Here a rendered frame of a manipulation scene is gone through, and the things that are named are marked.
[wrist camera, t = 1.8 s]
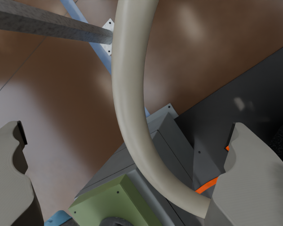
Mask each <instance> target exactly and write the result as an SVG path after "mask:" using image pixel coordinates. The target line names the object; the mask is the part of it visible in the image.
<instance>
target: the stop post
mask: <svg viewBox="0 0 283 226"><path fill-rule="evenodd" d="M0 30H8V31H15V32H22V33H28V34H35V35H44V36H50V37H57V38H64V39H72V40H79V41H86V42H92V43H99V44H101V46H102V47H103V48H104V50H105V51H106V52H107V54H108V55H109V56H110V55H111V51H112V39H113V30H114V22H113V21H112V19H111V18H110V19H109V20H108V21H107V23H106V24H105V25H104V26H103V27H102V28H101V27H98V26H95V25H91V24H88V23H85V22H81V21H78V20H75V19H72V18H69V17H65V16H62V15H59V14H56V13H52V12H49V11H46V10H42V9H39V8H36V7H32V6H29V5H26V4H22V3H19V2H16V1H13V0H0Z"/></svg>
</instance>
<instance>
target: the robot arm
mask: <svg viewBox="0 0 283 226"><path fill-rule="evenodd" d="M25 145H27V140H26V136H25V133H24V129H23V126H22V123H21V121H10V122H8V123H7V124H5V125H4V126H3V127H1V128H0V226H80V225H79V224H78V223H77V222H76V221H75V220H74V219H73V217H71V216H70V215H68V214H67V213H66V212H65V211H63V210H59V211H57V212H56V213H55V214H54V215H53V216H51V217H50V218H49V219H48V220H47V221H46V222H45V223H44V219H43V215H42V212H41V208H40V204H39V202H38V199H37V196H36V193H35V190H34V188H33V185H32V183H31V180H30V178H29V177H28V176H27V175H25V173H26V171H27V169H28V165H27V162H26V159H25V157H24V154H23V149H24V147H25ZM226 145H228V146H229V152H228V155H227V158H226V161H225V164H224V169H225V171H226V173H224V174H221V175H220V176H219V177H218V179H217V182H216V185H215V188H214V191H213V194H212V197H211V201H210V204H209V207H208V210H207V213H206V216H205V219H204V225H205V226H283V161H282V160H281V159H280V158H279V157H278V156H277V154H276V153H275V152H274V151H273V150H272V149H271V148H270V147H269V146H268V145H267V144H265V143H264V142H263V141H262V140H261V139H260V138H259V137H257V136H256V135H255V134H254V133H253V132H252V131H251V130H250V129H248V128H247V127H246V126H245V125H244V124H242V123H240V122H237V123H236V122H233V124H232V127H231V130H230V134H229V137H228V140H227V143H226ZM99 226H134V225H133V224H132V223H130V222H129V221H127V220H125V219H123V218H120V217H107V218H105V219H103V220H102V221H101V223H100V224H99Z"/></svg>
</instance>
